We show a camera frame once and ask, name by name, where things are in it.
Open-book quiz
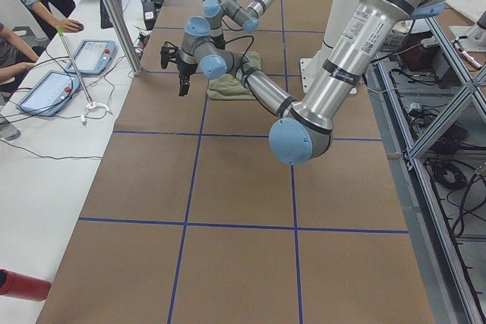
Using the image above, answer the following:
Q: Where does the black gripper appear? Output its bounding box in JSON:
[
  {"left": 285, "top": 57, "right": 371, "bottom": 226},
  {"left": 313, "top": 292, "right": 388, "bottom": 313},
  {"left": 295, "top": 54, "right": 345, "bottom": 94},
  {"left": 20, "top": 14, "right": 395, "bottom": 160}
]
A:
[{"left": 178, "top": 61, "right": 197, "bottom": 96}]

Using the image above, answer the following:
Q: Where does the olive green long-sleeve shirt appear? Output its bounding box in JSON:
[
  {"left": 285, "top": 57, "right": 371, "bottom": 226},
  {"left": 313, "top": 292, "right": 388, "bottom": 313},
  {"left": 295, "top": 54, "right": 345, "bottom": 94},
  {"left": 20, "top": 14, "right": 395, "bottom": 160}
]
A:
[{"left": 207, "top": 74, "right": 256, "bottom": 100}]

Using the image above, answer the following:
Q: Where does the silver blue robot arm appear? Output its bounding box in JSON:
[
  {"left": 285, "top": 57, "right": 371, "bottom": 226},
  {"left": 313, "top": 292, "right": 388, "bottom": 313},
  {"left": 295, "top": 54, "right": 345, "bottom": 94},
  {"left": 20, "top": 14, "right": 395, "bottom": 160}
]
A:
[
  {"left": 175, "top": 0, "right": 445, "bottom": 165},
  {"left": 203, "top": 0, "right": 275, "bottom": 49}
]

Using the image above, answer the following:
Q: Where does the far blue teach pendant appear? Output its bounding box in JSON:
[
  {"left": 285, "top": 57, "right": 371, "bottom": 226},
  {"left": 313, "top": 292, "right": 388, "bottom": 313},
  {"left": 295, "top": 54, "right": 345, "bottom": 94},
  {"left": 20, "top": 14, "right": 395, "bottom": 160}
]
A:
[{"left": 68, "top": 39, "right": 117, "bottom": 76}]

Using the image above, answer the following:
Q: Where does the blue teach pendant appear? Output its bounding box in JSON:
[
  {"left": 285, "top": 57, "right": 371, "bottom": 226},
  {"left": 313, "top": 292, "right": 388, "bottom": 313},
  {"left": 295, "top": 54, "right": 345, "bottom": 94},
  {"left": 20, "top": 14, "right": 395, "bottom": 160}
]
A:
[
  {"left": 68, "top": 39, "right": 117, "bottom": 76},
  {"left": 16, "top": 71, "right": 80, "bottom": 117}
]

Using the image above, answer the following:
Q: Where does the black keyboard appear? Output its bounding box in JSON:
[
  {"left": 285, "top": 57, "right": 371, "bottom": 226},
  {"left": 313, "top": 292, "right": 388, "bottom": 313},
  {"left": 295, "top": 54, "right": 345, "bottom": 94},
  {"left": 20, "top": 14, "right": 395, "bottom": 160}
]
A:
[{"left": 99, "top": 0, "right": 124, "bottom": 30}]

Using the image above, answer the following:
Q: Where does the metal reacher grabber stick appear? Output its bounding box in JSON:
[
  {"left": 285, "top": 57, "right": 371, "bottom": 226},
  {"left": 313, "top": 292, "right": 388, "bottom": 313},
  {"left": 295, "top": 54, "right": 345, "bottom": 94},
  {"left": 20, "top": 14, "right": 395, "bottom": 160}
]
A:
[{"left": 55, "top": 26, "right": 111, "bottom": 126}]

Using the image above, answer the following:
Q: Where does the near blue teach pendant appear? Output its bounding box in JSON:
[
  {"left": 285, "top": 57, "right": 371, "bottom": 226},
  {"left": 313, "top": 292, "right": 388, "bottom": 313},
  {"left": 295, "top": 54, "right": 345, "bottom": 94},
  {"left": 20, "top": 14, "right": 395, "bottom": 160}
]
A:
[{"left": 16, "top": 71, "right": 80, "bottom": 117}]

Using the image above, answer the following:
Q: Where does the seated person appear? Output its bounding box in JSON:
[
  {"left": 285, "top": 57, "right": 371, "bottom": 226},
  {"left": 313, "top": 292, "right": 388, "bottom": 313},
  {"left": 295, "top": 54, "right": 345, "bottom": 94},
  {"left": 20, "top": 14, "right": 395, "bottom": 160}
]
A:
[{"left": 1, "top": 24, "right": 44, "bottom": 93}]

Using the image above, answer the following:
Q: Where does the red bottle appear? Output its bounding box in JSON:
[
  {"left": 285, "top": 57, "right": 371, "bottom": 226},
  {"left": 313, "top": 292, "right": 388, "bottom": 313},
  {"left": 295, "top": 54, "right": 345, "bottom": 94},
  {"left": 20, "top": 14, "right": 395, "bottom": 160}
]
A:
[{"left": 1, "top": 269, "right": 52, "bottom": 301}]

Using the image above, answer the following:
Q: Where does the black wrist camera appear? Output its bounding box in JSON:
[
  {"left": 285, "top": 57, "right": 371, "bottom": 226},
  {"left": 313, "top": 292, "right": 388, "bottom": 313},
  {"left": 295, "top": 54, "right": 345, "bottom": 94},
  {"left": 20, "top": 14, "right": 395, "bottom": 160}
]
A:
[{"left": 159, "top": 41, "right": 179, "bottom": 70}]

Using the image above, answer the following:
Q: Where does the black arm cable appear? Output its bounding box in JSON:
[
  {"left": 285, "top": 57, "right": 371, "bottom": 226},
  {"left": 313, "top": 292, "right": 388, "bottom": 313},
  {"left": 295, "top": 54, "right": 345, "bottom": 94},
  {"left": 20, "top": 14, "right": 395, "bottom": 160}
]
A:
[{"left": 163, "top": 34, "right": 267, "bottom": 86}]

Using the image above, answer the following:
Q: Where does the aluminium frame post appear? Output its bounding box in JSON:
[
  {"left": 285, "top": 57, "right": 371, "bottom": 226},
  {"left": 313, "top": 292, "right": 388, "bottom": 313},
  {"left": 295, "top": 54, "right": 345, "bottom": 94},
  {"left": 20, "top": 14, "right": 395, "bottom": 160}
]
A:
[{"left": 102, "top": 0, "right": 142, "bottom": 76}]

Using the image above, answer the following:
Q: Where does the white pedestal column with base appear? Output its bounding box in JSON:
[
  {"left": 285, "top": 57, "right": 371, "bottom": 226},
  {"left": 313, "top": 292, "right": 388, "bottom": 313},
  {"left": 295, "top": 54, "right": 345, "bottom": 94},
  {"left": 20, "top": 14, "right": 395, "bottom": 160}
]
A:
[{"left": 299, "top": 0, "right": 358, "bottom": 93}]

